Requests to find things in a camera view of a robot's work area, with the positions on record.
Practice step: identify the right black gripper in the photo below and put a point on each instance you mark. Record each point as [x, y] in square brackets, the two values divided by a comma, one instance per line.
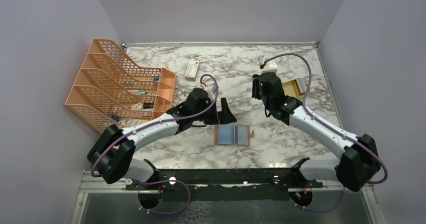
[256, 85]

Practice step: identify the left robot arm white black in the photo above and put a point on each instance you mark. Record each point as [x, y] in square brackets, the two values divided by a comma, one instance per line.
[112, 155]

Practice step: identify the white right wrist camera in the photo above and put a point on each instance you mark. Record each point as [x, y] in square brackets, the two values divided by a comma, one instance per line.
[269, 66]

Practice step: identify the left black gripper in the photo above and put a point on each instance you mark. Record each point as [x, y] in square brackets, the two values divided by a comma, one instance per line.
[225, 116]

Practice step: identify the white red small box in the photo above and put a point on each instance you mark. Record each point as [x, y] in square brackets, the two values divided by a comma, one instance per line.
[192, 70]

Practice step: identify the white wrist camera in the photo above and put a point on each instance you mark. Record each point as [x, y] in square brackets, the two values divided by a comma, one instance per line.
[211, 90]
[269, 66]

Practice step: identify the tan leather card holder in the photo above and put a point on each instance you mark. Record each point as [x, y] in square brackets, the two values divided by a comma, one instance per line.
[233, 135]

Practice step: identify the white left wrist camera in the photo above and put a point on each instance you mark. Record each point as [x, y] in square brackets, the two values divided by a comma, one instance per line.
[211, 90]

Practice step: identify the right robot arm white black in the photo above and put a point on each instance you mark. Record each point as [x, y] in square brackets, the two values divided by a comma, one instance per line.
[355, 160]

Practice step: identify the orange plastic file rack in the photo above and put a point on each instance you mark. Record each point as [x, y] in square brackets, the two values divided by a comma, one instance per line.
[111, 89]

